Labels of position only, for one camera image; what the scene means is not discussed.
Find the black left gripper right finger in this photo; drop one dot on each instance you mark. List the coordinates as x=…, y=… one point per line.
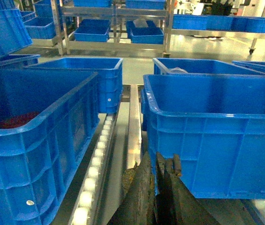
x=175, y=204

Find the distant steel shelf rack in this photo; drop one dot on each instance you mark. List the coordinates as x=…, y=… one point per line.
x=118, y=14

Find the large blue plastic crate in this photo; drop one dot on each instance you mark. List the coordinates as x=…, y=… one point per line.
x=216, y=125

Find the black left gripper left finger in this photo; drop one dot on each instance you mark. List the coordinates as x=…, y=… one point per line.
x=137, y=207

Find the blue crate on distant shelf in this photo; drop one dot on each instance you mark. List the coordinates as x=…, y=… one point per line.
x=92, y=30
x=145, y=35

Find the red parts in crate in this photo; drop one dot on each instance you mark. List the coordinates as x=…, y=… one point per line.
x=18, y=121

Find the blue crate behind right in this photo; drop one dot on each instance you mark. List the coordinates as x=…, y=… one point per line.
x=168, y=66

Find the white roller conveyor track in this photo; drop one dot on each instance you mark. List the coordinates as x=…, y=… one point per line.
x=86, y=203

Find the blue crate with red parts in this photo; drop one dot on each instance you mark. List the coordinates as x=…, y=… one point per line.
x=39, y=159

